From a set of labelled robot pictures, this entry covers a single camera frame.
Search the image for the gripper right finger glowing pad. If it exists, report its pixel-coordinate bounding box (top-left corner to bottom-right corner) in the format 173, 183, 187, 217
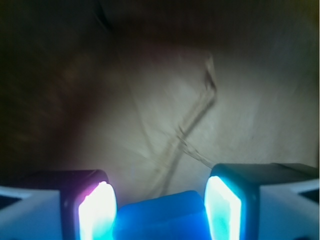
204, 163, 320, 240

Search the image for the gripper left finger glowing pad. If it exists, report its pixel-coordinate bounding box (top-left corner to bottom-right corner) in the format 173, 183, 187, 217
0, 169, 117, 240

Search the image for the blue rectangular block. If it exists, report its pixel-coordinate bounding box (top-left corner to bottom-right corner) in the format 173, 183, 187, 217
113, 190, 211, 240

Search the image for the brown paper bag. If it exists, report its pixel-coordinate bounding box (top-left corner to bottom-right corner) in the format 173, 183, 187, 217
0, 0, 320, 204

